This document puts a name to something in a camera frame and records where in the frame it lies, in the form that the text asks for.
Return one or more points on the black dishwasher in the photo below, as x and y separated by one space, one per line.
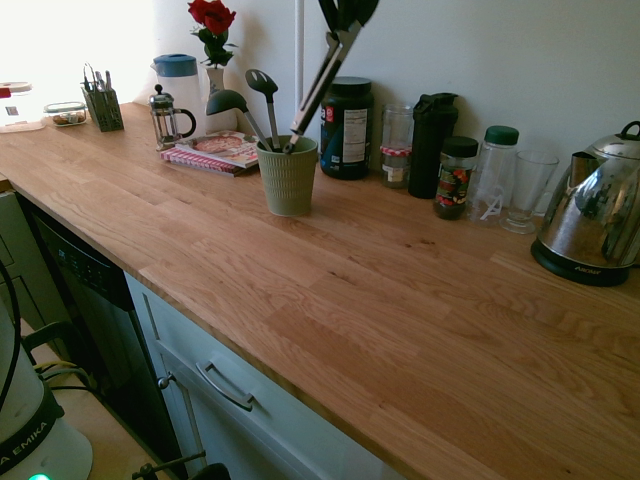
95 300

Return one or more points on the glass food container with snacks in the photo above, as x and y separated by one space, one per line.
65 115

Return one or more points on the metal tweezers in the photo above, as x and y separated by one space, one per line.
88 77

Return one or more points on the stainless steel electric kettle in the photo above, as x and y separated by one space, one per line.
585 215

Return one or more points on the white ceramic vase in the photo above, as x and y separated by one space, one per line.
216 82

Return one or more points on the white pitcher with blue lid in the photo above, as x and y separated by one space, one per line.
177 77

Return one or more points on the black slotted spoon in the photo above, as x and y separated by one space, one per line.
260 82

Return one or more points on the white wall pipe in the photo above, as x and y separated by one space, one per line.
300 50

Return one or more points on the black shaker bottle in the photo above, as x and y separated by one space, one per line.
430 150

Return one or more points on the steel tongs with black heads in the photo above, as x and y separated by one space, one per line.
320 85

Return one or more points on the green ribbed utensil holder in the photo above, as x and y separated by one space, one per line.
287 180

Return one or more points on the clear bottle with green lid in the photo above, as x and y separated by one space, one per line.
492 170

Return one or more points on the red checked book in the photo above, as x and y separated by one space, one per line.
200 162

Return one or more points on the black protein powder tub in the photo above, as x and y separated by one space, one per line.
345 130

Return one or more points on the glass jar with checked band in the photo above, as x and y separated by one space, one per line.
396 150

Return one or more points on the glass french press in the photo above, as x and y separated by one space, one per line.
167 122

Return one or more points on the footed drinking glass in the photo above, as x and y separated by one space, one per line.
530 185

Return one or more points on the red rose with leaves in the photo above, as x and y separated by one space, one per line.
212 17

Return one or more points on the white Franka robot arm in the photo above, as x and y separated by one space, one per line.
25 430

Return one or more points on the white container with red clip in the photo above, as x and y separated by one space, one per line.
15 112

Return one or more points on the metal cutlery piece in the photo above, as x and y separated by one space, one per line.
107 81

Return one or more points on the cookbook with pizza cover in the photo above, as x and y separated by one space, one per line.
227 146

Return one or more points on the round metal cabinet knob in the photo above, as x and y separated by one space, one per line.
165 381

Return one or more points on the grey cutlery caddy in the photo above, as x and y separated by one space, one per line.
105 112

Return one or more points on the spice jar with black lid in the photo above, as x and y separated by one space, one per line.
454 185

